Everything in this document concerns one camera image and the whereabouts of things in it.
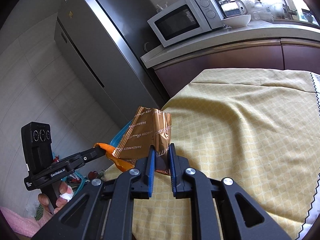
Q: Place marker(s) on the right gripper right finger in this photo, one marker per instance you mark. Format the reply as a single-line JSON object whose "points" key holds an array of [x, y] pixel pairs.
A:
{"points": [[190, 183]]}

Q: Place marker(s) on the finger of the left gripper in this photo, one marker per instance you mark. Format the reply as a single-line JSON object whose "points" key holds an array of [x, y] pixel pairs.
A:
{"points": [[81, 158]]}

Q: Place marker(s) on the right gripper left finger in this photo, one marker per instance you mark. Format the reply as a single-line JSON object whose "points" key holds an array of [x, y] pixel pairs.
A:
{"points": [[136, 183]]}

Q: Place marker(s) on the orange peel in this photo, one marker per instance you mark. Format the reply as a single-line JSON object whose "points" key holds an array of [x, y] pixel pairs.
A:
{"points": [[119, 163]]}

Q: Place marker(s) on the gold snack wrapper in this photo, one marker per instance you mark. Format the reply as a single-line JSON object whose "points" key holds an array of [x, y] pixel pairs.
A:
{"points": [[149, 127]]}

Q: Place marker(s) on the pink sleeve left forearm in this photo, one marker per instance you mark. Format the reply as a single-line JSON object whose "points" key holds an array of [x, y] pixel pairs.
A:
{"points": [[23, 226]]}

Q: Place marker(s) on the blue plastic trash bin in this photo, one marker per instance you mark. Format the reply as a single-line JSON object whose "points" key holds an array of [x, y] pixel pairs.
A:
{"points": [[117, 138]]}

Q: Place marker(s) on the kitchen counter with cabinets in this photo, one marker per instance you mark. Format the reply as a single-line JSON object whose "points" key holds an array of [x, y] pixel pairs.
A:
{"points": [[260, 44]]}

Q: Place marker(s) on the kitchen faucet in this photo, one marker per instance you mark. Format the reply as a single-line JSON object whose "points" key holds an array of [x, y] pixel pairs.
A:
{"points": [[290, 10]]}

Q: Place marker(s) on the left hand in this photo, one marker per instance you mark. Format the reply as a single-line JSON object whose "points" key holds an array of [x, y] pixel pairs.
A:
{"points": [[60, 203]]}

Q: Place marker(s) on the yellow checkered tablecloth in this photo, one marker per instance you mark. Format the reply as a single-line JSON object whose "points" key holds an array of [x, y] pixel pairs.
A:
{"points": [[251, 125]]}

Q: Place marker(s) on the grey refrigerator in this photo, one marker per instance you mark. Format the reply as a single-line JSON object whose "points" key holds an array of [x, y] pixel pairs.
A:
{"points": [[104, 41]]}

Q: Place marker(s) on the white patterned tea towel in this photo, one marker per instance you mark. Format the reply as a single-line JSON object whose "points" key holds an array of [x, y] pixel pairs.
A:
{"points": [[310, 226]]}

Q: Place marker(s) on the white ceramic bowl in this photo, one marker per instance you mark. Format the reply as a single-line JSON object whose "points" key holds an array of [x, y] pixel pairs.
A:
{"points": [[237, 21]]}

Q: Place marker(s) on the white microwave oven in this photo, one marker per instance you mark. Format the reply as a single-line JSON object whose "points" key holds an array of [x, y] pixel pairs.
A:
{"points": [[186, 19]]}

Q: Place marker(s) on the glass electric kettle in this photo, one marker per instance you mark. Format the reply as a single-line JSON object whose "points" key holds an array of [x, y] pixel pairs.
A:
{"points": [[233, 7]]}

